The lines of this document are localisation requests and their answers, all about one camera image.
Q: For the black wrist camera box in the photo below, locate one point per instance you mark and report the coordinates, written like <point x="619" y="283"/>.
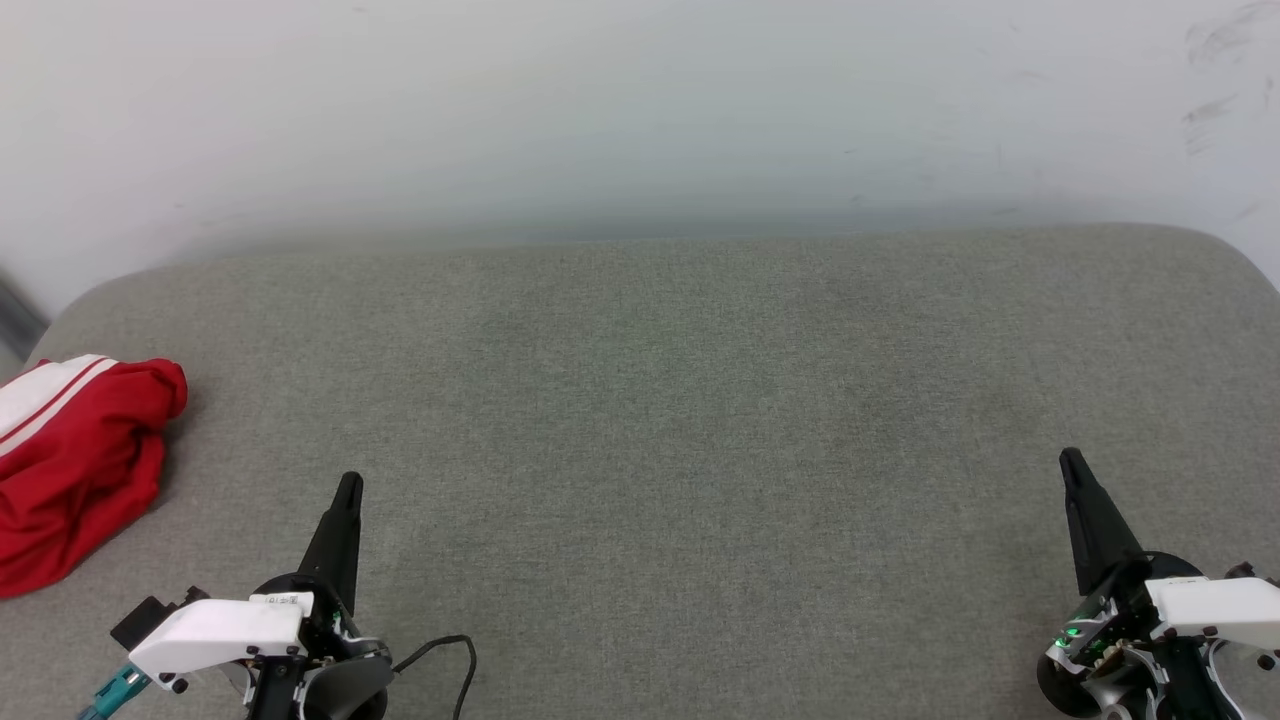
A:
<point x="150" y="618"/>

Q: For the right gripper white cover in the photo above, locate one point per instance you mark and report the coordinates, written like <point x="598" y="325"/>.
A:
<point x="1190" y="620"/>

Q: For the grey fabric sofa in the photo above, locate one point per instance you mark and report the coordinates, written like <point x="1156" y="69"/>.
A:
<point x="650" y="450"/>

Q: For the red and white jacket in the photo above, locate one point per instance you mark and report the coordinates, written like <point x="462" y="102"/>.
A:
<point x="70" y="480"/>

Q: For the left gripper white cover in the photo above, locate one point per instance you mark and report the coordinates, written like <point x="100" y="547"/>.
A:
<point x="230" y="630"/>

